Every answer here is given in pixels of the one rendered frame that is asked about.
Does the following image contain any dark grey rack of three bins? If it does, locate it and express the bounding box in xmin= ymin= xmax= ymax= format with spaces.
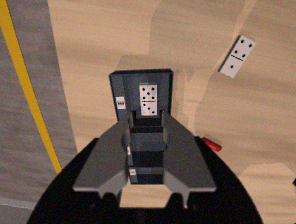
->
xmin=109 ymin=69 xmax=174 ymax=185

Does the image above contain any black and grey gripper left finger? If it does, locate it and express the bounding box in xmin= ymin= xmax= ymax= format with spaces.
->
xmin=26 ymin=110 xmax=136 ymax=224

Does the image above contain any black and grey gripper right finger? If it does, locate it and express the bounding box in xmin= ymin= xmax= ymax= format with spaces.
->
xmin=160 ymin=109 xmax=264 ymax=224

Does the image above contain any red cylinder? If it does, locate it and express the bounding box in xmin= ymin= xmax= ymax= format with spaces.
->
xmin=201 ymin=137 xmax=222 ymax=152

